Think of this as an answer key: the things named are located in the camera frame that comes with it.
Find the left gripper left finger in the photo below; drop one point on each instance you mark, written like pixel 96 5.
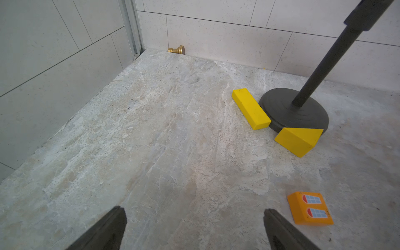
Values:
pixel 106 234

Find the brass wall fitting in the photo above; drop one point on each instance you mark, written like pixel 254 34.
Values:
pixel 179 50

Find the yellow triangular block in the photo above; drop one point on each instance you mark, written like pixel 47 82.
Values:
pixel 298 141

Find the black microphone stand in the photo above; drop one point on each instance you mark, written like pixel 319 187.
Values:
pixel 288 108

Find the small orange object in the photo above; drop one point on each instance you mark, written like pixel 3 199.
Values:
pixel 309 209

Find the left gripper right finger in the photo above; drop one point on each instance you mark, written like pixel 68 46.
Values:
pixel 283 235

